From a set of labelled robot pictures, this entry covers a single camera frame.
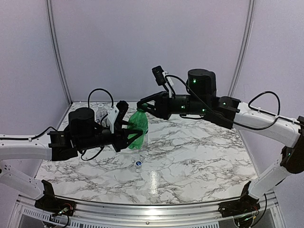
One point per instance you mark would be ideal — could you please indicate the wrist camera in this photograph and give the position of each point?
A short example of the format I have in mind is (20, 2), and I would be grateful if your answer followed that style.
(164, 81)
(117, 112)

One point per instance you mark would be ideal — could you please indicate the aluminium front rail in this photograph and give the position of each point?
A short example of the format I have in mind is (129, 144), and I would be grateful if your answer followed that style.
(88, 214)

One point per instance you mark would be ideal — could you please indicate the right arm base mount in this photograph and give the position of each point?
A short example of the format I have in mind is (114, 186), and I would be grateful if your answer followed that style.
(244, 204)

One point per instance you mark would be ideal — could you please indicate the clear bottle blue label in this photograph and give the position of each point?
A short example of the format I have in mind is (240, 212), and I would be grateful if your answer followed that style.
(145, 139)

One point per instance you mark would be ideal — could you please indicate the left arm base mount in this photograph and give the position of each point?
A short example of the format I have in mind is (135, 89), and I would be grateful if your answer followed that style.
(49, 202)

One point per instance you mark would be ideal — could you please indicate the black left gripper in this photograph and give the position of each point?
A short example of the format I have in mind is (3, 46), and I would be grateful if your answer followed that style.
(121, 137)

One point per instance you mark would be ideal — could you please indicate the green plastic bottle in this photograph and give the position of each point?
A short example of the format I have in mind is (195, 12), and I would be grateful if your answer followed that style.
(138, 121)

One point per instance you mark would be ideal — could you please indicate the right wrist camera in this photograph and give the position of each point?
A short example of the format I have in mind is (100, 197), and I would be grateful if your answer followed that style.
(164, 81)

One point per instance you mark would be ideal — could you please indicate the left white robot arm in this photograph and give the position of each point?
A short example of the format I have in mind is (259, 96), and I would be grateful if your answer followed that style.
(51, 146)

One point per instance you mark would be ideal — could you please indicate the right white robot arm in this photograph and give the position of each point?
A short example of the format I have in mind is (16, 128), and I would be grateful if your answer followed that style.
(229, 112)

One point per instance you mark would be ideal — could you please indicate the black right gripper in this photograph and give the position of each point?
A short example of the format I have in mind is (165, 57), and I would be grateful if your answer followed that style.
(162, 109)

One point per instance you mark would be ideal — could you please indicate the clear bottle white cap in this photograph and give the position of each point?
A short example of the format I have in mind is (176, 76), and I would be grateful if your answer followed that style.
(101, 115)

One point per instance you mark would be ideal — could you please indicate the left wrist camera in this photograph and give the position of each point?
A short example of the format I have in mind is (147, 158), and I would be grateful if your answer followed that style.
(117, 112)

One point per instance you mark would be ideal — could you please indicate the green bottle cap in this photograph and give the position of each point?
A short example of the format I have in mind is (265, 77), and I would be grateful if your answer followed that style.
(142, 108)

